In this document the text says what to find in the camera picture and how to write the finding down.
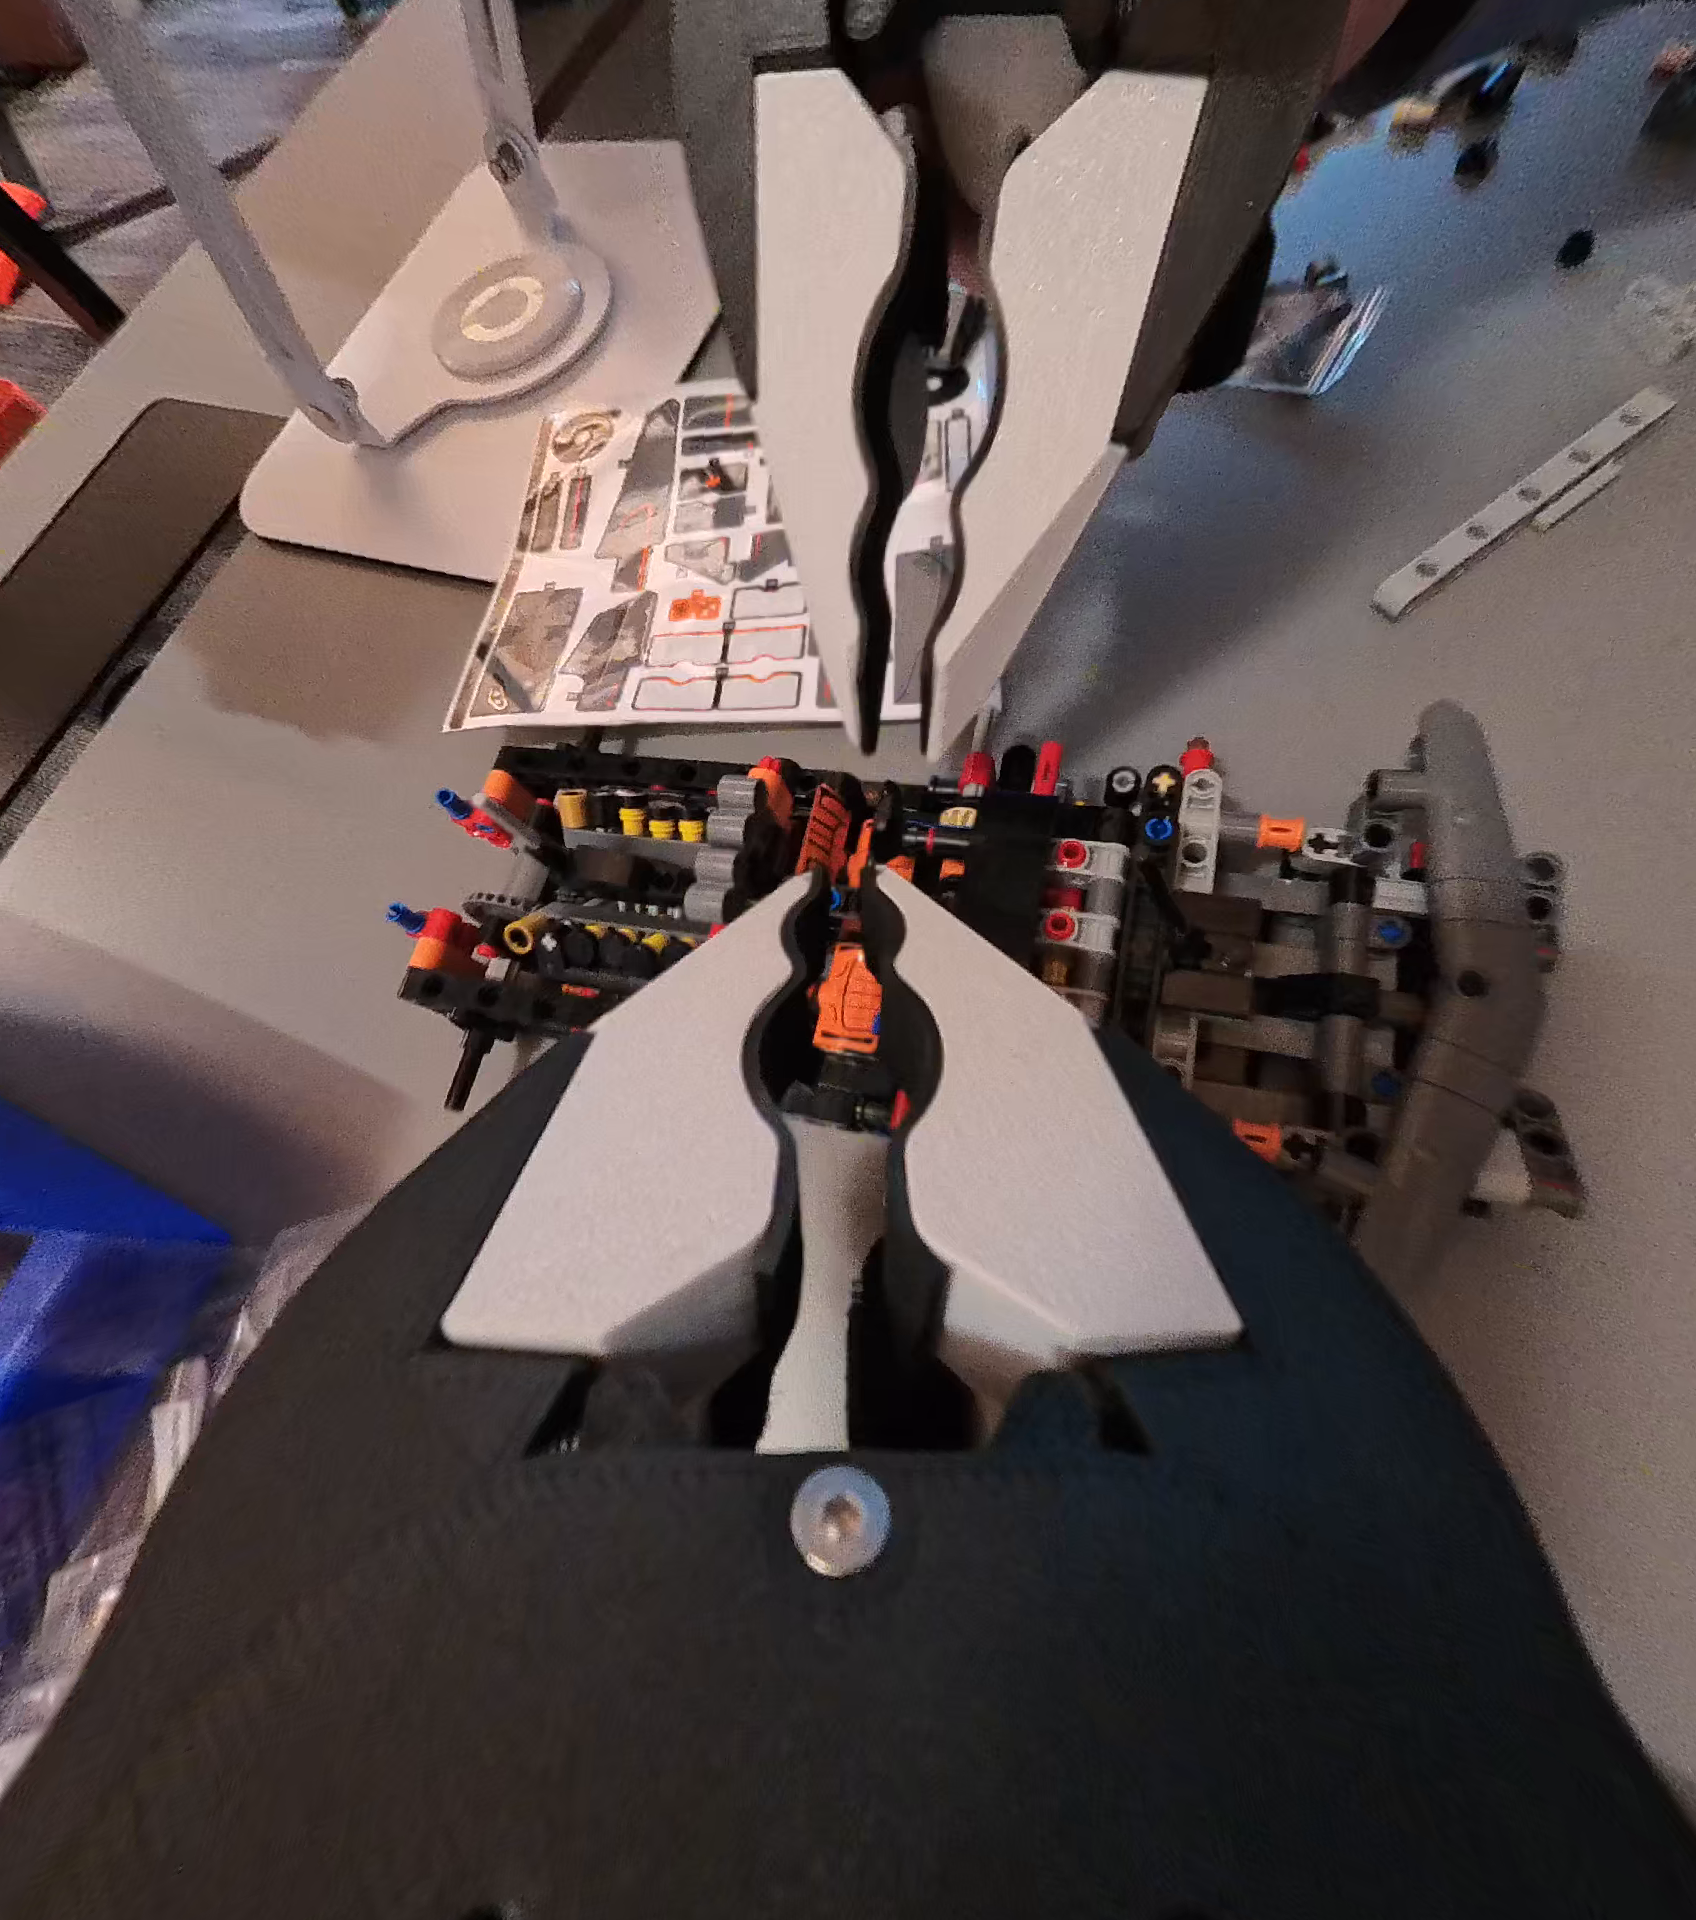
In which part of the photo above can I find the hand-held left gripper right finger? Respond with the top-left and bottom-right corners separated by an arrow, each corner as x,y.
867,871 -> 1250,1375

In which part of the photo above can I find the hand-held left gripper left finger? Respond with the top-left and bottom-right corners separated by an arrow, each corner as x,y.
441,871 -> 827,1364

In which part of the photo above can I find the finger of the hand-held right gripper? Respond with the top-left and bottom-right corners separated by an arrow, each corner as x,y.
752,67 -> 919,754
923,67 -> 1214,760

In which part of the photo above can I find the black orange lego car chassis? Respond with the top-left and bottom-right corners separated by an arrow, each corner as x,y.
390,702 -> 1593,1276

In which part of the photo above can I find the small mixed lego pieces cluster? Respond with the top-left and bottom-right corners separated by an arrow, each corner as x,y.
1388,48 -> 1527,140

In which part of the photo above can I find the lego sticker sheet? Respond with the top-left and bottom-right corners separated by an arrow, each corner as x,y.
443,383 -> 1004,739

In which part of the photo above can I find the long grey lego beam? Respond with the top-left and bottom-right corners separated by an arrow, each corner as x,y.
1373,386 -> 1683,621

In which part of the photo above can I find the heap of clear plastic bags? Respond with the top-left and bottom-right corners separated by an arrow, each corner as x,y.
0,1199 -> 520,1816

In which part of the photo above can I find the blue plastic box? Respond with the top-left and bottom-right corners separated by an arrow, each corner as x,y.
0,1034 -> 238,1786

